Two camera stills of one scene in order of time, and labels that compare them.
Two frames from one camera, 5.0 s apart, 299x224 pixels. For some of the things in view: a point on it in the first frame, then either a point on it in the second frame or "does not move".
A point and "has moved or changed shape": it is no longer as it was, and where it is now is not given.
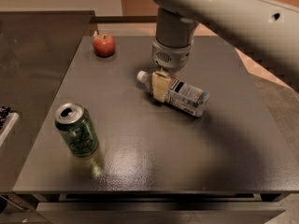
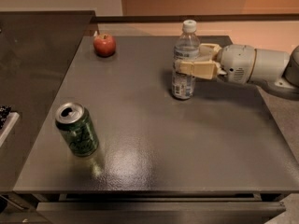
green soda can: [74, 122] does not move
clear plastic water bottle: [179, 94] has moved or changed shape
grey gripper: [170, 56] → [237, 62]
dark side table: [37, 50] does not move
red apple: [104, 45] does not move
